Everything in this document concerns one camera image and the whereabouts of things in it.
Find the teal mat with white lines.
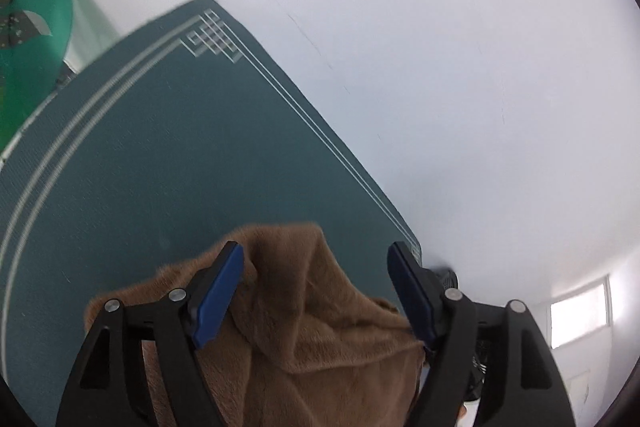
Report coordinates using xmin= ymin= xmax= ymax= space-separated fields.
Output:
xmin=0 ymin=0 xmax=423 ymax=427

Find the window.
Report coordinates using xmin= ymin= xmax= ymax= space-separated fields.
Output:
xmin=550 ymin=274 xmax=613 ymax=350

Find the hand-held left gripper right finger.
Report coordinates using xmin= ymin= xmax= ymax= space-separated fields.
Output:
xmin=387 ymin=241 xmax=576 ymax=427

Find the black woven-back chair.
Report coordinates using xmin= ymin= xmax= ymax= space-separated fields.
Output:
xmin=422 ymin=267 xmax=488 ymax=403

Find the brown fleece garment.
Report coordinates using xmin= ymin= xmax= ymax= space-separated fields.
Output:
xmin=82 ymin=221 xmax=431 ymax=427

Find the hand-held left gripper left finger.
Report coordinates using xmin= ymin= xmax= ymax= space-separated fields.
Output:
xmin=55 ymin=241 xmax=246 ymax=427

